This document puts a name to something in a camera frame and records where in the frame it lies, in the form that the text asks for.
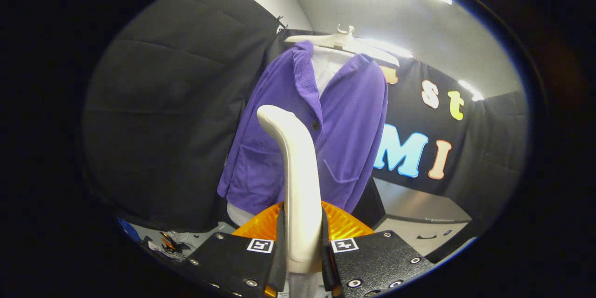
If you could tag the plain black side cloth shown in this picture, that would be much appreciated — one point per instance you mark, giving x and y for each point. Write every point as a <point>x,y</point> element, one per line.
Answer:
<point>177,102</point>
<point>493,149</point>

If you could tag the white plastic clothes hanger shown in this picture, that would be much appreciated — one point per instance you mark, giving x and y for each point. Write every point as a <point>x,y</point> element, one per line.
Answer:
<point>349,44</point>

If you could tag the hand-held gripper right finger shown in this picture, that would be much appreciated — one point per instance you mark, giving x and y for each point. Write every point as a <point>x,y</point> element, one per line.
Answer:
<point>372,260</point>

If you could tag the blue object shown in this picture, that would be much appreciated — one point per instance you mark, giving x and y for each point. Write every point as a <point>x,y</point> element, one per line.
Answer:
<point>128,230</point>

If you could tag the small orange black clutter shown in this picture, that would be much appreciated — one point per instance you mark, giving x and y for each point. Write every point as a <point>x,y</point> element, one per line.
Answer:
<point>170,242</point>

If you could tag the grey cabinet with dark top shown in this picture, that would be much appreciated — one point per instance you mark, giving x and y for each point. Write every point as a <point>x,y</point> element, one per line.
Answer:
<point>409,205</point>

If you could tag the small ceiling light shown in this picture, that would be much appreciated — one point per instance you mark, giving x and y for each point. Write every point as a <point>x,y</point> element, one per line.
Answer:
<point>471,91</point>

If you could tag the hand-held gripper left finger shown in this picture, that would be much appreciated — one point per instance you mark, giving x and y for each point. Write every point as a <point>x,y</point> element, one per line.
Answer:
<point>233,260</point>

